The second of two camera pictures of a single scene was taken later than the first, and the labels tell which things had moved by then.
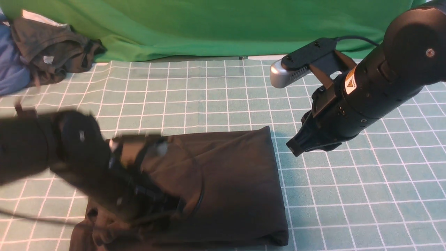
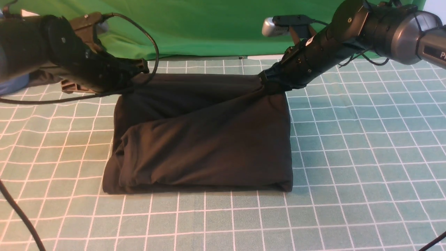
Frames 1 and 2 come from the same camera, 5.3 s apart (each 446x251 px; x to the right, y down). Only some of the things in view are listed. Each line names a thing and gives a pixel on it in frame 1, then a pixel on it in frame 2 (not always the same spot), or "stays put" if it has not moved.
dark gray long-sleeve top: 231,197 -> 200,132
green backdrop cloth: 136,30 stays put
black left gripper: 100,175 -> 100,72
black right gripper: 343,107 -> 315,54
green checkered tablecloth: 385,191 stays put
